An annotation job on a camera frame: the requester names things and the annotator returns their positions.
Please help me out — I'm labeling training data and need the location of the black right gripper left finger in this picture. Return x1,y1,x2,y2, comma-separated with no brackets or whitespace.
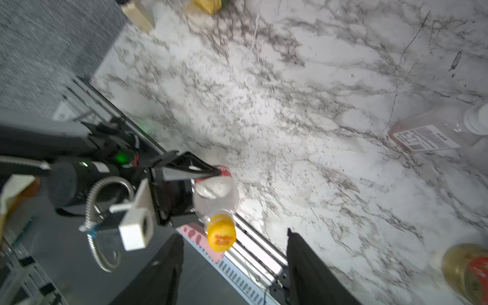
111,233,184,305

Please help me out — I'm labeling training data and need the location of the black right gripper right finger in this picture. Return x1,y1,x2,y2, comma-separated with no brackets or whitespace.
286,230,360,305

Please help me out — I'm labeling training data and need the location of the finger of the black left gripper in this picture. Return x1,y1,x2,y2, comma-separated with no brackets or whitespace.
148,151,222,181

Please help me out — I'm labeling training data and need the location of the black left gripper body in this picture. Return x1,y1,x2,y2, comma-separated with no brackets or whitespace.
148,168,196,226

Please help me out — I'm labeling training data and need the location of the clear bottle red label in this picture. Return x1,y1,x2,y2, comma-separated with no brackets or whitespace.
193,165,240,224

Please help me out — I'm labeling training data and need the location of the clear bottle purple label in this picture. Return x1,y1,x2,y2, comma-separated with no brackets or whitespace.
388,105,485,152

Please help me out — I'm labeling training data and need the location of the yellow bottle cap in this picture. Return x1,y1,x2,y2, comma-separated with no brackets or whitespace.
207,213,237,252

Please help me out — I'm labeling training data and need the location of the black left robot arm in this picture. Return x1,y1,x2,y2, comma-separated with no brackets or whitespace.
1,111,221,226

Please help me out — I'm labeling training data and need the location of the pink cat paw stick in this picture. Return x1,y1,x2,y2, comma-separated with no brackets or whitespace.
177,222,224,263

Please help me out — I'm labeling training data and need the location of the round gold tin red lid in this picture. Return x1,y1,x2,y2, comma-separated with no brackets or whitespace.
442,243,487,304

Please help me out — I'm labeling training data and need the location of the yellow green chips bag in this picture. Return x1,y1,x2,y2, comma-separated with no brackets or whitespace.
194,0,230,15

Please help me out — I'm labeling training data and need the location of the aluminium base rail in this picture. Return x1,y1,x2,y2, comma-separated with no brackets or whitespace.
0,75,291,305

